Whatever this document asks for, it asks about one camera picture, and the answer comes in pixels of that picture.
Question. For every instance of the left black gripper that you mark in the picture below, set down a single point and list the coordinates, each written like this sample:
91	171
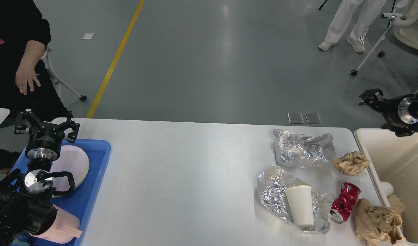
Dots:
44	144

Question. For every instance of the seated person's hand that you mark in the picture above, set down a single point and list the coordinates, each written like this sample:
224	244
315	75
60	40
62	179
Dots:
26	78

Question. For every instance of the grey floor plate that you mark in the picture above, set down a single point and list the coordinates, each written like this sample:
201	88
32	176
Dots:
313	118
295	118

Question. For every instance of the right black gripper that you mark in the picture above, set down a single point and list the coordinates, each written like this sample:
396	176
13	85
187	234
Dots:
400	114

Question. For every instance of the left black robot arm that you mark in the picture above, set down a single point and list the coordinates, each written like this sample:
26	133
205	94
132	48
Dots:
24	198

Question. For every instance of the blue plastic tray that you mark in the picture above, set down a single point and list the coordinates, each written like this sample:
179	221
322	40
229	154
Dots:
81	202

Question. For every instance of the pink plate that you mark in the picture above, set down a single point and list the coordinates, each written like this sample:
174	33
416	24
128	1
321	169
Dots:
74	160

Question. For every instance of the white chair left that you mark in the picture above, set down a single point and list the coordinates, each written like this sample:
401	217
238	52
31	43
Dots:
56	79

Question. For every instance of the cream plastic bin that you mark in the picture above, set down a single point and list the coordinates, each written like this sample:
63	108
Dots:
394	160

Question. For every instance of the large crumpled brown paper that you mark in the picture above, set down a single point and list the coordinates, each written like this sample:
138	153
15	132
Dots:
377	224

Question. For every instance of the foil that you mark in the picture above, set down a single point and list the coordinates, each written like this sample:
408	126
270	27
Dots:
299	150
271	187

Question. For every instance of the cream office chair right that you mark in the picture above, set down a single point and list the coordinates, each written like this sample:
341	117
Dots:
404	22

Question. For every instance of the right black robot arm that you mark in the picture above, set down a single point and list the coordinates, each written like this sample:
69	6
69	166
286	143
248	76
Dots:
400	113

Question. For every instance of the seated person in black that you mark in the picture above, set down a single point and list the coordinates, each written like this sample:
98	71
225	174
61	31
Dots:
24	36

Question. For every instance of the white paper cup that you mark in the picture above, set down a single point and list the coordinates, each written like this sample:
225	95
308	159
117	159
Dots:
300	202
386	188

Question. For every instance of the pink mug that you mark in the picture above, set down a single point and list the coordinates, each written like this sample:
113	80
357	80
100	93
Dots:
61	227

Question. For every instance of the crushed red can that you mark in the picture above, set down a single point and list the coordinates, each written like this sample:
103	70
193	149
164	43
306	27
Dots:
342	206

